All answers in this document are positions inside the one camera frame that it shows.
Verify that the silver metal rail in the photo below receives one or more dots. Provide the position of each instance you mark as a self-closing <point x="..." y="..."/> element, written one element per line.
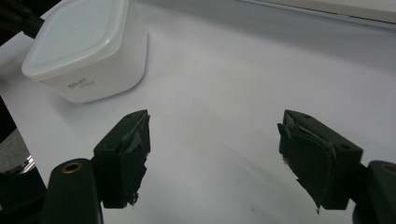
<point x="26" y="164"/>

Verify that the white square lidded container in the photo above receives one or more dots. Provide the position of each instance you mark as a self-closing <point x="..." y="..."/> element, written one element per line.
<point x="90" y="53"/>

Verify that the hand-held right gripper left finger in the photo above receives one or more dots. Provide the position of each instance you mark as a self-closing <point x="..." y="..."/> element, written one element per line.
<point x="124" y="161"/>

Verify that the black metal stand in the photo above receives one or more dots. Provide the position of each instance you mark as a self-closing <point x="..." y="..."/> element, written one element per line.
<point x="18" y="18"/>

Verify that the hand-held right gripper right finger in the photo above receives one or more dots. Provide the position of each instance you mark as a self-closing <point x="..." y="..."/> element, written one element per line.
<point x="320" y="161"/>

